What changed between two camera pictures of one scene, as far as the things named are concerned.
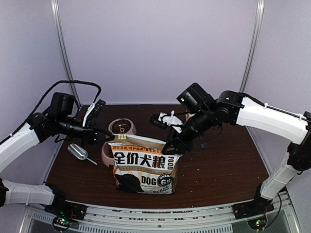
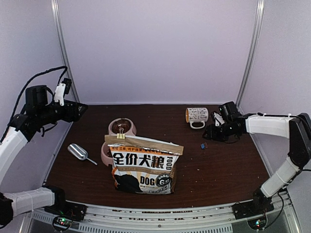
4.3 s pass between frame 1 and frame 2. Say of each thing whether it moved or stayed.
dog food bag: stayed
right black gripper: moved
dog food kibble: stayed
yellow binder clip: stayed
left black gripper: moved
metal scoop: stayed
